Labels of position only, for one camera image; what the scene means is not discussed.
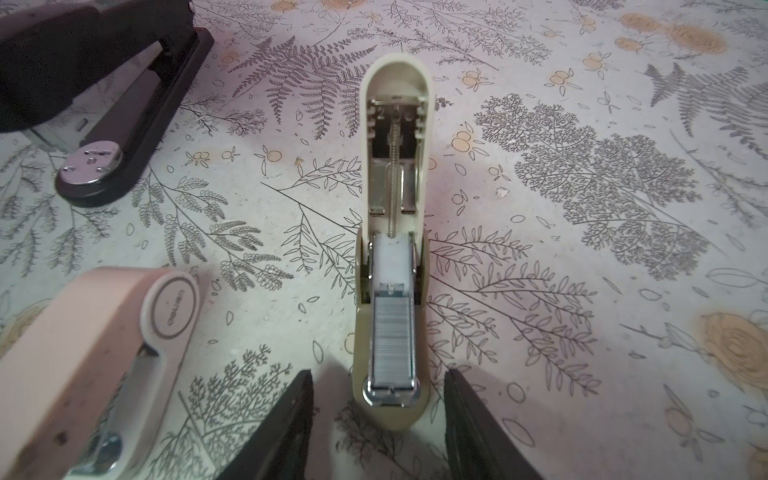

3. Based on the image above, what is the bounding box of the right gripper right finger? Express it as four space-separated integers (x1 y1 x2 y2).
443 369 541 480

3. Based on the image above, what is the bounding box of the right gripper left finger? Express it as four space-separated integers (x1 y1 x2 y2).
218 370 314 480

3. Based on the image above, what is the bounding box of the pink mini stapler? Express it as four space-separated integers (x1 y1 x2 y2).
1 267 201 479

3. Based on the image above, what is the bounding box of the black stapler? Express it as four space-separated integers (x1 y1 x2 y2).
1 1 213 208

